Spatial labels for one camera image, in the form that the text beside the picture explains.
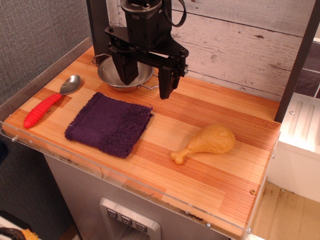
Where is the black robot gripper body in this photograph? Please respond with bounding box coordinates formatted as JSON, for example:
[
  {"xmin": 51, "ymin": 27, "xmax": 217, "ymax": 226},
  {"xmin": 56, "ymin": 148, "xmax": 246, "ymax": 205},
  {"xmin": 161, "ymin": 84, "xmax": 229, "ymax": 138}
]
[{"xmin": 105, "ymin": 1, "xmax": 189, "ymax": 77}]

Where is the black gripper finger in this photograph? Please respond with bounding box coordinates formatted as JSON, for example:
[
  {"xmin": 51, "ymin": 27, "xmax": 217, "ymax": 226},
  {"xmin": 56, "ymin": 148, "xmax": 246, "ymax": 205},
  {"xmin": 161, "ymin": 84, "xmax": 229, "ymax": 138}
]
[
  {"xmin": 110, "ymin": 48, "xmax": 139, "ymax": 85},
  {"xmin": 158, "ymin": 66, "xmax": 180, "ymax": 100}
]

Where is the yellow plastic chicken drumstick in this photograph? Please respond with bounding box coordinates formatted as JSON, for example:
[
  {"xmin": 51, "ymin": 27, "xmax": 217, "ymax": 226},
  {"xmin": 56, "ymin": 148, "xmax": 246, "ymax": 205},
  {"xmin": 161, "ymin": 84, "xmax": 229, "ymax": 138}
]
[{"xmin": 170, "ymin": 123, "xmax": 236, "ymax": 165}]

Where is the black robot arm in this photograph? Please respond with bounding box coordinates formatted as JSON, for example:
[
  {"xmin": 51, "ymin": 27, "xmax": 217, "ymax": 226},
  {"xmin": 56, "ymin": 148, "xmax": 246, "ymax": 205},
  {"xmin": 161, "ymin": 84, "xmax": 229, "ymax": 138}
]
[{"xmin": 105, "ymin": 0, "xmax": 189, "ymax": 100}]

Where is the small silver metal pot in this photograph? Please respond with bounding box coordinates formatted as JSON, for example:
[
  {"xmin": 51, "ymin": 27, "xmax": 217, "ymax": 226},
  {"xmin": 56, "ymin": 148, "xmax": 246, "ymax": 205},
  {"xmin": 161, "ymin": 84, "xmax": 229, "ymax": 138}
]
[{"xmin": 92, "ymin": 53, "xmax": 159, "ymax": 92}]

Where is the purple folded cloth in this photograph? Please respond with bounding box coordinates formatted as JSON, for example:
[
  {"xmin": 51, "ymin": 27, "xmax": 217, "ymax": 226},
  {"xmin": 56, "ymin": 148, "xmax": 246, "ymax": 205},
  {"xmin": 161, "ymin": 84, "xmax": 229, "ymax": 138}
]
[{"xmin": 64, "ymin": 92, "xmax": 153, "ymax": 159}]

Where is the clear acrylic edge guard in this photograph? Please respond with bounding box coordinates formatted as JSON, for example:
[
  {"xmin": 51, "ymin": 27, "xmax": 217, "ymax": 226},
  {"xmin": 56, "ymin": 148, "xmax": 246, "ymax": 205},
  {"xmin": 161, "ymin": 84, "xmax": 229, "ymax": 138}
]
[{"xmin": 2, "ymin": 114, "xmax": 280, "ymax": 240}]

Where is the grey toy kitchen cabinet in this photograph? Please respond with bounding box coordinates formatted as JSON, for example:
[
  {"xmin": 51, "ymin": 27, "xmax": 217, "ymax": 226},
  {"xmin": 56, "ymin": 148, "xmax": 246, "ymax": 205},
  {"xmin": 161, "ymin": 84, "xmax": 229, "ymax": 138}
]
[{"xmin": 45, "ymin": 155, "xmax": 227, "ymax": 240}]

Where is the silver dispenser button panel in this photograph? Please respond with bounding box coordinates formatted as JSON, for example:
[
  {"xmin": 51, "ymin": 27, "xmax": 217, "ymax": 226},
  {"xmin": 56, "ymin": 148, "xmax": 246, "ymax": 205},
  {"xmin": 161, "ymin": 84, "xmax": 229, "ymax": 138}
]
[{"xmin": 99, "ymin": 197, "xmax": 162, "ymax": 240}]

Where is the white toy sink unit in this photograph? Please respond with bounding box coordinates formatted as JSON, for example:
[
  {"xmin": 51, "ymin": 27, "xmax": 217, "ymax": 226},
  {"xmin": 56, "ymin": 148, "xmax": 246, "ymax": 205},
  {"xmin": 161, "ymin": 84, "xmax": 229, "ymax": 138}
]
[{"xmin": 267, "ymin": 93, "xmax": 320, "ymax": 202}]

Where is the orange object bottom left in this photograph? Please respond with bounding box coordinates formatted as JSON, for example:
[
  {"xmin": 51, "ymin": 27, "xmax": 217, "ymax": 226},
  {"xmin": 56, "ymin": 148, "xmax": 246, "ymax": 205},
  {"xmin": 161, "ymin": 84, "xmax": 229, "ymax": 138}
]
[{"xmin": 0, "ymin": 227, "xmax": 40, "ymax": 240}]

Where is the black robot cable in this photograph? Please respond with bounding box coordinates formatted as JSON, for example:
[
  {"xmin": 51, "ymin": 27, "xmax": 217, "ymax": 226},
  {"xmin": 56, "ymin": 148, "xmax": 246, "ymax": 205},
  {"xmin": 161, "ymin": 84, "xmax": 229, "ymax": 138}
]
[{"xmin": 159, "ymin": 0, "xmax": 187, "ymax": 28}]

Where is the dark grey left post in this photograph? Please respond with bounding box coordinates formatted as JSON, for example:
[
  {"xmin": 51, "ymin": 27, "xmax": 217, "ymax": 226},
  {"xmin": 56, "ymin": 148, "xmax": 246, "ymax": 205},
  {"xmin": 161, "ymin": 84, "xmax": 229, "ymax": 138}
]
[{"xmin": 86, "ymin": 0, "xmax": 110, "ymax": 64}]

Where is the dark grey post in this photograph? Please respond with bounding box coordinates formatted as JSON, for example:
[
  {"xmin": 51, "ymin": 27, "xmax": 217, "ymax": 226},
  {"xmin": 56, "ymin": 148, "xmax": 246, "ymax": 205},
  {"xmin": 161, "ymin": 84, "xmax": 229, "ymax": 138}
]
[
  {"xmin": 86, "ymin": 0, "xmax": 110, "ymax": 64},
  {"xmin": 274, "ymin": 0, "xmax": 320, "ymax": 123}
]

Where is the red-handled metal spoon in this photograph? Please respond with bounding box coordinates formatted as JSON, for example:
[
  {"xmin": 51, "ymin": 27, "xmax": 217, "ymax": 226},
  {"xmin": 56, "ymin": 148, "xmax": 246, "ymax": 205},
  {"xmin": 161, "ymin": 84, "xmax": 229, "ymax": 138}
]
[{"xmin": 23, "ymin": 74, "xmax": 81, "ymax": 129}]

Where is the dark grey right post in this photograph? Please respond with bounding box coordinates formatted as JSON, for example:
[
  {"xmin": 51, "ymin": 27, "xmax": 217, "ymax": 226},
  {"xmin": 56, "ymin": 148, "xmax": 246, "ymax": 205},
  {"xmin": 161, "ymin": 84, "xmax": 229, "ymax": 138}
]
[{"xmin": 274, "ymin": 0, "xmax": 320, "ymax": 123}]

